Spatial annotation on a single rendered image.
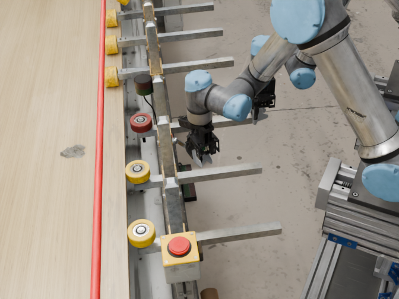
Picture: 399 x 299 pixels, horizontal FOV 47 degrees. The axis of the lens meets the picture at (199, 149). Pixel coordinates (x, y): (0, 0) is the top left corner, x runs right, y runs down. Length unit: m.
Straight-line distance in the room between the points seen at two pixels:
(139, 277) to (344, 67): 0.97
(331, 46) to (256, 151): 1.94
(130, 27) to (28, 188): 1.58
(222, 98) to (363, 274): 1.18
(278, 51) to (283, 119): 1.92
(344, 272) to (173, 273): 1.31
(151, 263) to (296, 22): 0.99
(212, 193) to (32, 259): 1.44
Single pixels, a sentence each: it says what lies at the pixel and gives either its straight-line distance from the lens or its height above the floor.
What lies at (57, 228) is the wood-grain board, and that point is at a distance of 1.42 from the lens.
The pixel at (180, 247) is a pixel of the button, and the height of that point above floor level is 1.23.
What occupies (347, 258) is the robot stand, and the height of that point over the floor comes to 0.21.
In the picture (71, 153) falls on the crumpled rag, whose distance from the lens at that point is 1.62.
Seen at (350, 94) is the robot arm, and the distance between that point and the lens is 1.01.
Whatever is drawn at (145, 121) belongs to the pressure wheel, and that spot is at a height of 0.91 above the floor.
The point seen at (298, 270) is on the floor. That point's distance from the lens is 2.34.
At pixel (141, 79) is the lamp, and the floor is 1.11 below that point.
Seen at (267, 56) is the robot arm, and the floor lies 1.32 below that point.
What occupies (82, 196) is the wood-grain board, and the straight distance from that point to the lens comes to 1.48.
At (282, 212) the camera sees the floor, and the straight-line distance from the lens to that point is 2.54.
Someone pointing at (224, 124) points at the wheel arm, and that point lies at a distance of 1.74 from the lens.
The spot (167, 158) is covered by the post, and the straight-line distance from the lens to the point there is 1.41.
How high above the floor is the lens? 1.96
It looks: 43 degrees down
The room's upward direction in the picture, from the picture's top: 4 degrees counter-clockwise
